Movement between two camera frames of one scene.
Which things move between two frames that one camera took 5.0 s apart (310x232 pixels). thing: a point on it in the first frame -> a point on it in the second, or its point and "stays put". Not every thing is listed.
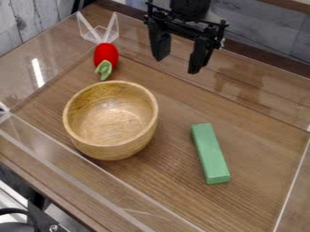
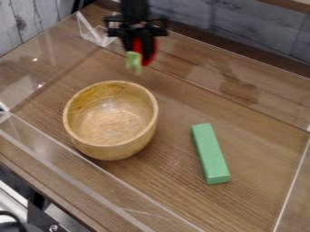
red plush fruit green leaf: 105,56 -> 135,59
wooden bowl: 109,118 stays put
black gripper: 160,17 -> 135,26
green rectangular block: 211,153 stays put
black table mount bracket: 42,221 stays put
